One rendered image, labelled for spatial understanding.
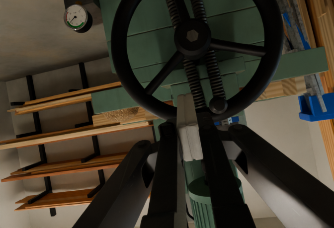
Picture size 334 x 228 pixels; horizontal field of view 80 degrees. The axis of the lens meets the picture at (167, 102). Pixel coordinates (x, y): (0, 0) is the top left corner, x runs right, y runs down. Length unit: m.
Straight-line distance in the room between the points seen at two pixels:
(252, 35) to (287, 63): 0.11
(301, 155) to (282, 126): 0.45
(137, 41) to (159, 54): 0.07
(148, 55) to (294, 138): 2.86
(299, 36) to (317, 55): 0.81
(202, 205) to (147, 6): 0.60
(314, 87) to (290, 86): 0.81
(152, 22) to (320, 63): 0.42
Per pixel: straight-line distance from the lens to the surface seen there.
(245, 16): 0.58
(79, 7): 0.58
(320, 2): 1.88
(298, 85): 0.60
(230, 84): 0.43
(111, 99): 0.57
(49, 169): 3.47
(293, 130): 3.21
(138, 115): 0.70
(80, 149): 3.67
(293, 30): 1.41
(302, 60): 0.59
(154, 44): 0.55
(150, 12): 0.58
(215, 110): 0.28
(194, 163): 0.81
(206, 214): 0.71
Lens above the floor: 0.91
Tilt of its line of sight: 1 degrees down
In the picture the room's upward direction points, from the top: 170 degrees clockwise
